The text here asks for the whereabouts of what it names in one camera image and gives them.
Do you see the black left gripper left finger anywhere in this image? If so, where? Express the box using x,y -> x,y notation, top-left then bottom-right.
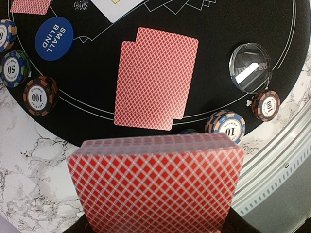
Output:
63,215 -> 92,233

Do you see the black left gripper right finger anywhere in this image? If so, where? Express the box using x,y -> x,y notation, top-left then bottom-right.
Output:
225,208 -> 260,233

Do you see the red playing card deck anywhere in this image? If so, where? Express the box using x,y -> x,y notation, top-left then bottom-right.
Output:
68,133 -> 244,233

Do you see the clear round dealer button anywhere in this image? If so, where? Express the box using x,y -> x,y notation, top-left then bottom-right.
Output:
229,43 -> 272,94

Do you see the small green fifty chip stack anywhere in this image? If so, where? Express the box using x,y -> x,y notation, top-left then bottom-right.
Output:
0,50 -> 31,88

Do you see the dealt red card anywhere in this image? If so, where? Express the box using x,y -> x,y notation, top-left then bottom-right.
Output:
114,41 -> 173,131
132,27 -> 199,119
10,0 -> 52,15

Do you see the blue small blind button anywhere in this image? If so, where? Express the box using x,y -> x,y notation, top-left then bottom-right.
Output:
35,17 -> 74,61

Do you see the small blue ten chip stack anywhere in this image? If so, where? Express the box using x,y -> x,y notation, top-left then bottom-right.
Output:
0,19 -> 17,52

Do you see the round black poker mat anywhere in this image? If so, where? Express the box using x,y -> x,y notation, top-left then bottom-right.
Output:
0,0 -> 311,146

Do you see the aluminium front rail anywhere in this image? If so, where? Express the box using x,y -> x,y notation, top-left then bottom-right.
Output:
231,101 -> 311,216

